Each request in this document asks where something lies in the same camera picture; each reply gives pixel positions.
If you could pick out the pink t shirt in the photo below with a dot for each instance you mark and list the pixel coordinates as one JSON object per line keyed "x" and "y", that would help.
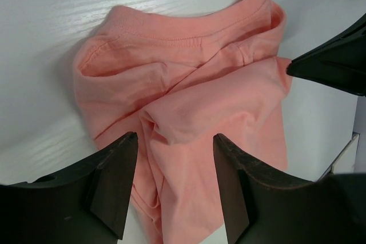
{"x": 177, "y": 82}

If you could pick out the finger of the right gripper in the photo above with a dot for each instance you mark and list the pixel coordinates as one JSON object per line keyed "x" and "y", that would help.
{"x": 338, "y": 63}

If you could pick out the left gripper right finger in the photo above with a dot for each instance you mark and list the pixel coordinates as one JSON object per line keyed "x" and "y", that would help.
{"x": 261, "y": 204}

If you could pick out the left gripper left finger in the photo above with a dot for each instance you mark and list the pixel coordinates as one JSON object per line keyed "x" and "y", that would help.
{"x": 86, "y": 202}

